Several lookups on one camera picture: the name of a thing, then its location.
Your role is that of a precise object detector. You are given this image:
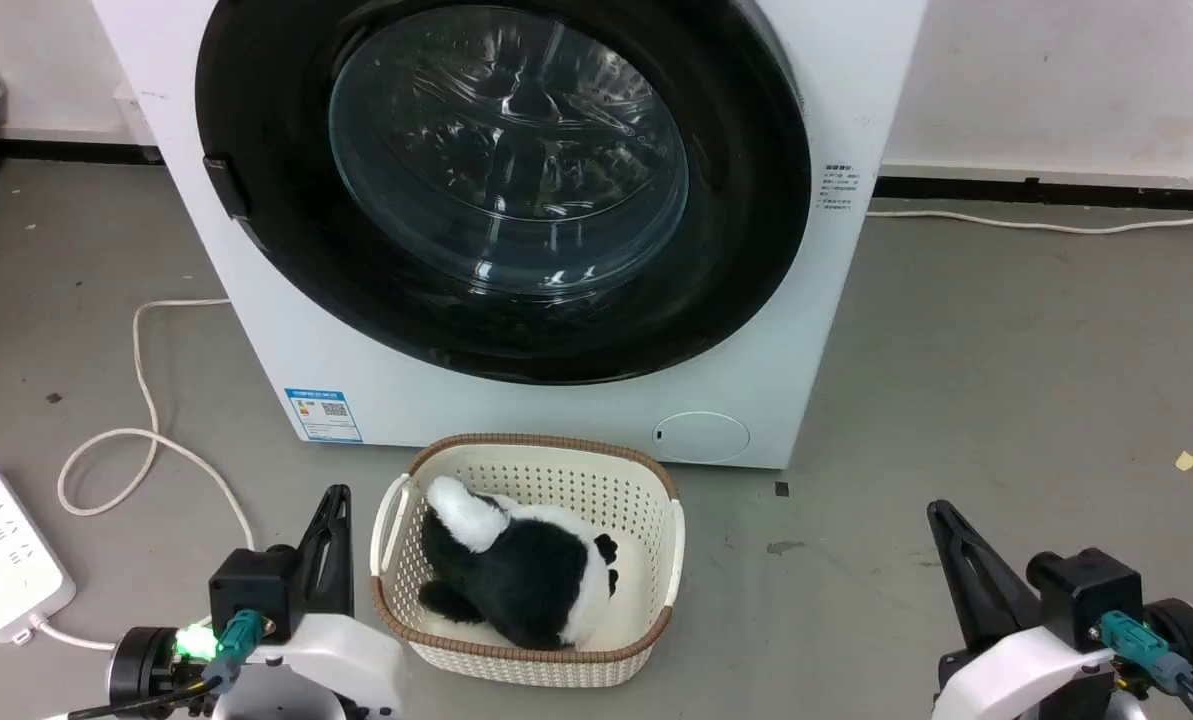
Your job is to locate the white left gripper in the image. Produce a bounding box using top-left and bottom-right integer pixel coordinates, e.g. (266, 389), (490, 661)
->
(211, 485), (407, 720)

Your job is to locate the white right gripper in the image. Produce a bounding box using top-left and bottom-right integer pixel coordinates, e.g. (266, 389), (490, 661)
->
(927, 499), (1122, 720)

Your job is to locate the black round washer door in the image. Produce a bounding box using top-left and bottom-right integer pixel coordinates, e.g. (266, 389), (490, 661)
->
(195, 0), (813, 386)

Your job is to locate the white front-load washing machine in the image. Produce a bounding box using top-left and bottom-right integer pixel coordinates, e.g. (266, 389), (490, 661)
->
(91, 0), (929, 471)

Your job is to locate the blue energy label sticker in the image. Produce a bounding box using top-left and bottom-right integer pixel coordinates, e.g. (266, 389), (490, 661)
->
(284, 388), (364, 444)

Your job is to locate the black and white panda plush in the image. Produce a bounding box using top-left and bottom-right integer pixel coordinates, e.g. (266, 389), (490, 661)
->
(418, 475), (621, 652)

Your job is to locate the cream laundry basket brown rim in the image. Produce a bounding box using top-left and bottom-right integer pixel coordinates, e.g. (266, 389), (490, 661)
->
(370, 433), (686, 689)

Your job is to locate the round white filter cover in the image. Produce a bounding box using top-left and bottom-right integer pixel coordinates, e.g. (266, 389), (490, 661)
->
(652, 411), (751, 465)

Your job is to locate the small text warning sticker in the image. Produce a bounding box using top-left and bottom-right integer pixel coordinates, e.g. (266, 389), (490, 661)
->
(816, 163), (858, 213)

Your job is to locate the right teal plug black cable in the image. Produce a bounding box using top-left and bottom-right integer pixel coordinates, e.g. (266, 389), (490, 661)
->
(1099, 610), (1193, 720)

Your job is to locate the white power strip cord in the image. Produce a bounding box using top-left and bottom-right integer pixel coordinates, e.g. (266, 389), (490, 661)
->
(28, 297), (257, 652)

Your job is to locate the white cable along wall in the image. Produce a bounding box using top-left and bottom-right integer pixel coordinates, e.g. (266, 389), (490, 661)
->
(866, 203), (1193, 236)

